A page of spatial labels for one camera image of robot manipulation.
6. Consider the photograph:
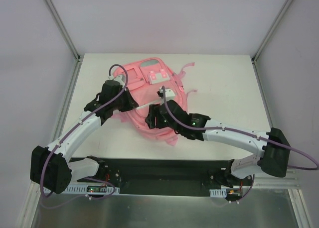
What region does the pink student backpack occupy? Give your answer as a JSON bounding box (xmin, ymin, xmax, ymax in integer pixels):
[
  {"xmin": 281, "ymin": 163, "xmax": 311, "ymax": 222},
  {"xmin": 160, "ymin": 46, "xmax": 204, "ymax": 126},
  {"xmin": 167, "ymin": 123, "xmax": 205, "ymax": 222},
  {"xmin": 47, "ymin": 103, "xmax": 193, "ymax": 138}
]
[{"xmin": 111, "ymin": 58, "xmax": 199, "ymax": 147}]

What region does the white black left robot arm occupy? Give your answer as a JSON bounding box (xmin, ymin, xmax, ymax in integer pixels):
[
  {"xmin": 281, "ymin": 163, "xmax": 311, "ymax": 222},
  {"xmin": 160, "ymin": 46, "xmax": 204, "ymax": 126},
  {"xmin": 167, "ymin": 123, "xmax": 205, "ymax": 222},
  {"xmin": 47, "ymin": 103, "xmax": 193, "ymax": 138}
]
[{"xmin": 30, "ymin": 75, "xmax": 138, "ymax": 194}]

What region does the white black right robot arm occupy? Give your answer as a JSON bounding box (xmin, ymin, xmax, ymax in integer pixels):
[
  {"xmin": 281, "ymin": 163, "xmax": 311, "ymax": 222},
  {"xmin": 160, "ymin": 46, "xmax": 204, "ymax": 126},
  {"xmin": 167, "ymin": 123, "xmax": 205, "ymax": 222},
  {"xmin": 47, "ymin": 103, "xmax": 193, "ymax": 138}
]
[{"xmin": 145, "ymin": 100, "xmax": 290, "ymax": 188}]

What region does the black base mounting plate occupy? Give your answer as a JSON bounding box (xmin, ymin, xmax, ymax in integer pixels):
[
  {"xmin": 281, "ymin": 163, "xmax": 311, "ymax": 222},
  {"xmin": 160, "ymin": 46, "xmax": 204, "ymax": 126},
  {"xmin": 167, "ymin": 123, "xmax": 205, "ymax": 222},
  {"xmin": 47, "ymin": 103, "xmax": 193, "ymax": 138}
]
[{"xmin": 69, "ymin": 157, "xmax": 286, "ymax": 197}]

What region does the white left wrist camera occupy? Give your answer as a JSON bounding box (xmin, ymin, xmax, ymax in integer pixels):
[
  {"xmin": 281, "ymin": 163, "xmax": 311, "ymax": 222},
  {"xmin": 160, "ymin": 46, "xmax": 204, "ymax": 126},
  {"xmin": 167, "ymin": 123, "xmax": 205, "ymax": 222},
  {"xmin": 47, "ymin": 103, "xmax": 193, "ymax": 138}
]
[{"xmin": 108, "ymin": 74, "xmax": 126, "ymax": 86}]

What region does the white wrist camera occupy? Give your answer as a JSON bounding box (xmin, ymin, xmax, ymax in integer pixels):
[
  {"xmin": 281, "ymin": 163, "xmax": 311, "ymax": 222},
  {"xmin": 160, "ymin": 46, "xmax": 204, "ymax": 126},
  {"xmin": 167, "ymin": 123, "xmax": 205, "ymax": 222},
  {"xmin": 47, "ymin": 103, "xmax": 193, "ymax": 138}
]
[
  {"xmin": 157, "ymin": 89, "xmax": 175, "ymax": 101},
  {"xmin": 108, "ymin": 74, "xmax": 126, "ymax": 86}
]

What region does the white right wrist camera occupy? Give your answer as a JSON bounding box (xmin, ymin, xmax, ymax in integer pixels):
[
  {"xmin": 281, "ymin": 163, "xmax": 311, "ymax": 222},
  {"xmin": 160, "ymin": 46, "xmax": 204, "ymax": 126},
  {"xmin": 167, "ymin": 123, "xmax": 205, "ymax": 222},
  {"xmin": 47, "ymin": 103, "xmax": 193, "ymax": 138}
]
[{"xmin": 157, "ymin": 89, "xmax": 175, "ymax": 101}]

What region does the white slotted cable duct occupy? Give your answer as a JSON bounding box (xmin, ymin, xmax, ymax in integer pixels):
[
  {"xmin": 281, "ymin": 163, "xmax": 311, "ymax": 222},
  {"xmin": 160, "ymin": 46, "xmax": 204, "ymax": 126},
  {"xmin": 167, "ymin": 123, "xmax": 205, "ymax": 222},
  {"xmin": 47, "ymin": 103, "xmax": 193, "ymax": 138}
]
[{"xmin": 63, "ymin": 184, "xmax": 120, "ymax": 195}]

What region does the small white cable duct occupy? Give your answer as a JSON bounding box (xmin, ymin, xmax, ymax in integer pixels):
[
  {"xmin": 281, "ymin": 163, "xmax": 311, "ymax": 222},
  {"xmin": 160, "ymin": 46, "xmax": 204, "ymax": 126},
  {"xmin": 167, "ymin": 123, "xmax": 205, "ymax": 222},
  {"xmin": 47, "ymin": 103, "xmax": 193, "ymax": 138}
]
[{"xmin": 209, "ymin": 188, "xmax": 227, "ymax": 198}]

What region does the aluminium frame rail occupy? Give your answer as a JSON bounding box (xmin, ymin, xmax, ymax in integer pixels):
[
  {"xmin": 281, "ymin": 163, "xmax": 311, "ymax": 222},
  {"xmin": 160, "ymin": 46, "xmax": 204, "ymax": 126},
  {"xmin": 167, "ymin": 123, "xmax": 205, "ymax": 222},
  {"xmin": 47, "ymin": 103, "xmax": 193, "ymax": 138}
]
[{"xmin": 43, "ymin": 0, "xmax": 81, "ymax": 61}]

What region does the right aluminium frame post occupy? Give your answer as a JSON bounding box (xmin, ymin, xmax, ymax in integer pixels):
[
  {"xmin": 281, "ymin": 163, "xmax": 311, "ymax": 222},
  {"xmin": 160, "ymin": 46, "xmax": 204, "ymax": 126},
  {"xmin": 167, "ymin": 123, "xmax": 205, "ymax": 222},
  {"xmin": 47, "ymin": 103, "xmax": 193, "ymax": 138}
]
[{"xmin": 251, "ymin": 0, "xmax": 301, "ymax": 63}]

